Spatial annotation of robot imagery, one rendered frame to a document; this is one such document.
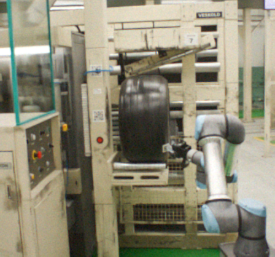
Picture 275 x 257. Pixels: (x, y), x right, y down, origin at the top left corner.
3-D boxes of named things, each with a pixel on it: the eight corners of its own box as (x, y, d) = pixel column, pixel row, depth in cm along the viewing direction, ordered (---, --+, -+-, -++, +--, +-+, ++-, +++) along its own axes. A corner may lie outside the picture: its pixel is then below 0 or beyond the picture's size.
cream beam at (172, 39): (113, 51, 257) (113, 30, 255) (119, 53, 282) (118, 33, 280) (201, 48, 251) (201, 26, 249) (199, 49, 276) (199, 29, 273)
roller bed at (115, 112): (103, 150, 282) (100, 112, 278) (106, 146, 297) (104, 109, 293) (128, 150, 280) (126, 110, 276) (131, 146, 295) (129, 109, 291)
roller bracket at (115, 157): (107, 176, 232) (107, 161, 231) (117, 160, 271) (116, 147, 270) (112, 176, 232) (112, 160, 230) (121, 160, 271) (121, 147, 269)
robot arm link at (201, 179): (217, 189, 198) (218, 171, 194) (196, 190, 198) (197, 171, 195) (214, 182, 205) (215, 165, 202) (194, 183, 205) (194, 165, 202)
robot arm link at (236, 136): (248, 107, 172) (232, 171, 206) (224, 109, 172) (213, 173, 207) (253, 125, 164) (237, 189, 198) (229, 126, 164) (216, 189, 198)
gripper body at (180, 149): (179, 138, 214) (194, 144, 204) (182, 150, 217) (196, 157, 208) (169, 144, 210) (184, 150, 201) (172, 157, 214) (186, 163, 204)
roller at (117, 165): (112, 163, 234) (113, 162, 239) (112, 170, 235) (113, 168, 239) (166, 163, 231) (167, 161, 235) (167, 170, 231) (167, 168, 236)
